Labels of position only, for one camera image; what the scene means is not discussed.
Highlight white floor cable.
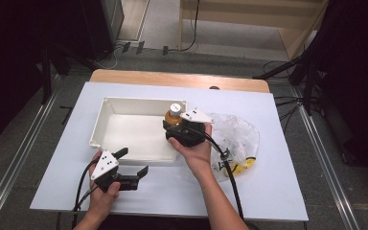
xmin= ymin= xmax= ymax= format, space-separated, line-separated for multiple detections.
xmin=98 ymin=43 xmax=127 ymax=71

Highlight orange bottle with silver cap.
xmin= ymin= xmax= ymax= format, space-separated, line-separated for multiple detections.
xmin=164 ymin=102 xmax=187 ymax=127

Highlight person's right hand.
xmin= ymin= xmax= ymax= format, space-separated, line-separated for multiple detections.
xmin=167 ymin=123 xmax=213 ymax=173

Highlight black floor cables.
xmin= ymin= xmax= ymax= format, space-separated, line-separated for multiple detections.
xmin=274 ymin=95 xmax=305 ymax=132

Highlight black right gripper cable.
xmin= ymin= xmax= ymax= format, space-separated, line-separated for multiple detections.
xmin=186 ymin=126 xmax=245 ymax=222

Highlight black cabinet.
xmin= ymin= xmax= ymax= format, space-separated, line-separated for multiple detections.
xmin=78 ymin=0 xmax=126 ymax=62

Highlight black hanging cable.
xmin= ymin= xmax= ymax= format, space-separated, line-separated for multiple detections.
xmin=167 ymin=0 xmax=201 ymax=53

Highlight wooden table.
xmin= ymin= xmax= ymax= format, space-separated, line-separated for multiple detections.
xmin=89 ymin=68 xmax=271 ymax=94

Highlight metal floor rail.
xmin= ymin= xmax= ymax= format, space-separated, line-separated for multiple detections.
xmin=291 ymin=85 xmax=362 ymax=230
xmin=0 ymin=90 xmax=59 ymax=230

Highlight black tripod leg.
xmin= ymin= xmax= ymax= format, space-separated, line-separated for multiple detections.
xmin=252 ymin=57 xmax=305 ymax=81

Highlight black stand post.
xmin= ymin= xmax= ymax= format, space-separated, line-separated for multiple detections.
xmin=40 ymin=46 xmax=53 ymax=105
xmin=302 ymin=61 xmax=316 ymax=117

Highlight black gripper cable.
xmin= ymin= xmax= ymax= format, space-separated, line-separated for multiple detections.
xmin=72 ymin=157 xmax=101 ymax=229
xmin=186 ymin=126 xmax=245 ymax=222

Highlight light wooden shelf unit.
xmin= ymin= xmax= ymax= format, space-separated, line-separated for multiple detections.
xmin=178 ymin=0 xmax=330 ymax=61

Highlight white board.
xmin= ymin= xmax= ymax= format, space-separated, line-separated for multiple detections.
xmin=29 ymin=81 xmax=310 ymax=222

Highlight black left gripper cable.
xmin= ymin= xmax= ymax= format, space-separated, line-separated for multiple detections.
xmin=72 ymin=157 xmax=101 ymax=229

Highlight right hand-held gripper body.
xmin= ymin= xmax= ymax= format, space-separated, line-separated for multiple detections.
xmin=165 ymin=107 xmax=215 ymax=149

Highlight white plastic bin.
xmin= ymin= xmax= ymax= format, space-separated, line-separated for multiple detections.
xmin=88 ymin=96 xmax=188 ymax=167

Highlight clear printed plastic bag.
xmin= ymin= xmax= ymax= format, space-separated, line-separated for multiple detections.
xmin=183 ymin=111 xmax=261 ymax=184

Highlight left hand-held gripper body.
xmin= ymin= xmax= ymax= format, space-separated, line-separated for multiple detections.
xmin=90 ymin=149 xmax=140 ymax=194

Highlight dark curtain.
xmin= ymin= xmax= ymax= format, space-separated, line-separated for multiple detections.
xmin=0 ymin=0 xmax=89 ymax=152
xmin=300 ymin=0 xmax=368 ymax=191

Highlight person's left hand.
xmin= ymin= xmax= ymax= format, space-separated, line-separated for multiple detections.
xmin=88 ymin=151 xmax=122 ymax=219

